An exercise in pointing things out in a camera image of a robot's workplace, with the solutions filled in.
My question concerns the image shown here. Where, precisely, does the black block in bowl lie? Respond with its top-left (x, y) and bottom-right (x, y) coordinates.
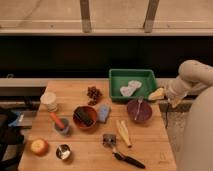
top-left (75, 112), bottom-right (93, 126)

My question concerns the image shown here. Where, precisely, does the orange carrot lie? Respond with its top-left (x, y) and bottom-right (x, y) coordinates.
top-left (50, 113), bottom-right (65, 130)

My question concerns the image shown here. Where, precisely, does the blue sponge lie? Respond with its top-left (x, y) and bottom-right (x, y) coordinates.
top-left (98, 105), bottom-right (110, 123)

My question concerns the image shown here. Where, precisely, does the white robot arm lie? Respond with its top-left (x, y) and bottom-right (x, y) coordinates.
top-left (148, 60), bottom-right (213, 171)

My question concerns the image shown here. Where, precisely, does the black handled spatula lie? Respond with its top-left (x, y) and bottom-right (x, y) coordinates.
top-left (102, 134), bottom-right (146, 169)

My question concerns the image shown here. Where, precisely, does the purple bowl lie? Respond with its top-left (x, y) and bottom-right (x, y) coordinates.
top-left (127, 99), bottom-right (152, 123)

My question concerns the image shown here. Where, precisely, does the dark grape bunch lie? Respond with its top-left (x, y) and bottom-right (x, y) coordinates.
top-left (87, 86), bottom-right (102, 106)

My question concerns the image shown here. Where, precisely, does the right window post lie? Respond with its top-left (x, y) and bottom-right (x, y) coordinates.
top-left (143, 0), bottom-right (160, 33)

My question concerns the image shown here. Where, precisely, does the window post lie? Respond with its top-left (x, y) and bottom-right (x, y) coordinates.
top-left (143, 0), bottom-right (160, 33)
top-left (80, 0), bottom-right (92, 33)

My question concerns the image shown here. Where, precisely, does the left window post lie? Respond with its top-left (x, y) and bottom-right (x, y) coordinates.
top-left (80, 0), bottom-right (92, 33)

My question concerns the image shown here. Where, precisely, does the green plastic bin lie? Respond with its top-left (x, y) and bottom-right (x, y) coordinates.
top-left (109, 69), bottom-right (157, 102)

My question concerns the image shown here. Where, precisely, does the crumpled white cloth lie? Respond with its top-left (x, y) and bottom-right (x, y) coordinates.
top-left (120, 80), bottom-right (142, 97)

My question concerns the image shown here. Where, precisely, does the red yellow apple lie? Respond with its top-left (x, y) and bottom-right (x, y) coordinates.
top-left (30, 139), bottom-right (49, 156)

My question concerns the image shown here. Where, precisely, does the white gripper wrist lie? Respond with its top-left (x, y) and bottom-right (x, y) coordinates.
top-left (148, 77), bottom-right (192, 102)

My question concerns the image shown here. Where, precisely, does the white paper cup stack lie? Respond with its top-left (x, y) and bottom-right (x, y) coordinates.
top-left (40, 92), bottom-right (58, 112)

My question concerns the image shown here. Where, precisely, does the small metal cup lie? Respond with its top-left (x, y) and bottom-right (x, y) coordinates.
top-left (56, 144), bottom-right (71, 160)

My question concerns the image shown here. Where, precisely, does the orange bowl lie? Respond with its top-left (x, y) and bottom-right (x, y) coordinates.
top-left (73, 106), bottom-right (97, 130)

